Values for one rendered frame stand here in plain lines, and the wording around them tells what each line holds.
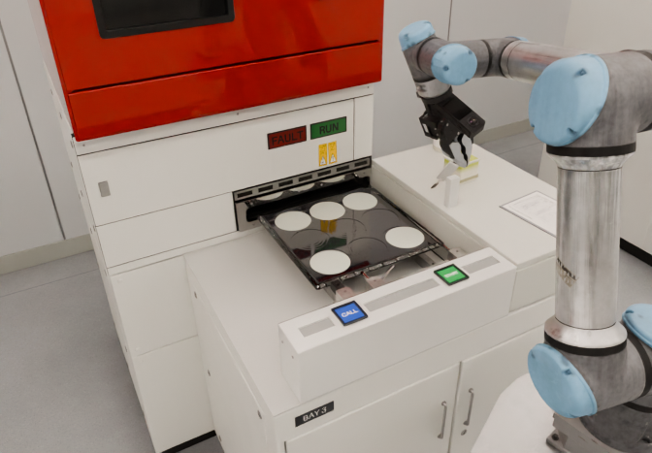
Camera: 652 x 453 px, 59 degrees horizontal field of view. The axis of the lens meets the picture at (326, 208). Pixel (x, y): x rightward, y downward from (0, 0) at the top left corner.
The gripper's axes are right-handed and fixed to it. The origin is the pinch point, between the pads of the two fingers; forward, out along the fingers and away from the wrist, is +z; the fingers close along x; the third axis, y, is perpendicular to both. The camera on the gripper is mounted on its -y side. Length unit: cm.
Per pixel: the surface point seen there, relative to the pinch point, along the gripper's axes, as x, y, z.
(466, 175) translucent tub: -9.5, 16.2, 16.4
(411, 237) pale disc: 15.5, 11.6, 17.2
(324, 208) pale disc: 25.2, 36.6, 9.8
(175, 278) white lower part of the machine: 70, 49, 6
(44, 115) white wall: 75, 197, -19
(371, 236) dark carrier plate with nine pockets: 23.3, 17.7, 13.3
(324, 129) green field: 12.4, 42.4, -7.6
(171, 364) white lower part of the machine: 87, 54, 32
